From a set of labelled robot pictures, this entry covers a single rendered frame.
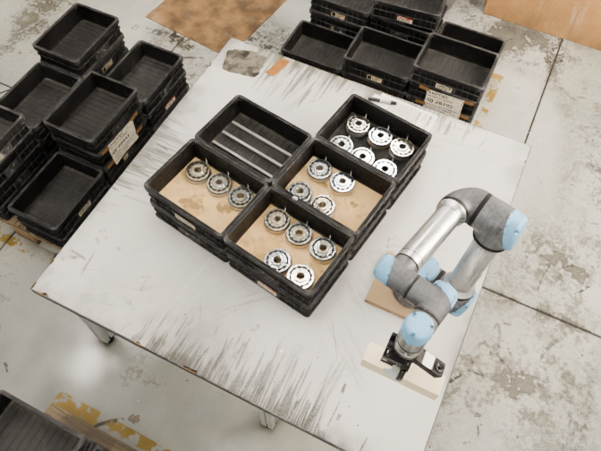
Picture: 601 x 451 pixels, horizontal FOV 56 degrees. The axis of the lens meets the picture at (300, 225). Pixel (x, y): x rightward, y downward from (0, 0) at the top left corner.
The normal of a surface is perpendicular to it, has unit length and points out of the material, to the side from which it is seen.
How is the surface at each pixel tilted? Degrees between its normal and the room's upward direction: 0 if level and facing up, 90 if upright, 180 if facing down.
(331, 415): 0
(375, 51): 0
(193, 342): 0
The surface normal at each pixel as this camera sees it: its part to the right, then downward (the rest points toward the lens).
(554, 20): -0.41, 0.58
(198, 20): 0.02, -0.51
